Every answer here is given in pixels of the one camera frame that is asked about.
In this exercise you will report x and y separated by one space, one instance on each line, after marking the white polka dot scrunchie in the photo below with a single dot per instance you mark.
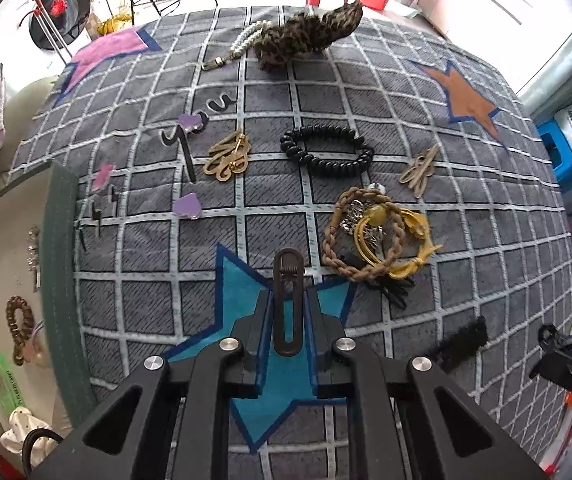
21 422

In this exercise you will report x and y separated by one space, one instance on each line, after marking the black rectangular hair clip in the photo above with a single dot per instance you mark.
461 346

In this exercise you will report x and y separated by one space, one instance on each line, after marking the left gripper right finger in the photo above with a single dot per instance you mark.
406 420

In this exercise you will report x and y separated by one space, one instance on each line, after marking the black lightning hairpins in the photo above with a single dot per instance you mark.
100 204

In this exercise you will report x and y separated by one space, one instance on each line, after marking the black script letter clip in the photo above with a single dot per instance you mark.
193 123

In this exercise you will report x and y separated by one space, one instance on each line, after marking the green plastic bangle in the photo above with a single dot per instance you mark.
10 395

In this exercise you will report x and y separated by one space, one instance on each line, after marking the grey checked star tablecloth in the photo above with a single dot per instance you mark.
181 261

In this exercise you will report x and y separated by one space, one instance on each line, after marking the blue plastic stool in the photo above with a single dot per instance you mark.
558 148

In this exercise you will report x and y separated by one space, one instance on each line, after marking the leopard print scrunchie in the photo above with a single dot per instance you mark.
306 34

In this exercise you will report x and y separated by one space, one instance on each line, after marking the white cardboard tray box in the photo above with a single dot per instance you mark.
40 333

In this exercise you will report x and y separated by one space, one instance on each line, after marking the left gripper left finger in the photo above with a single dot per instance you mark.
171 422

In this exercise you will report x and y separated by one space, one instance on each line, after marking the dark brown snap hairclip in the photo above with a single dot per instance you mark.
288 302

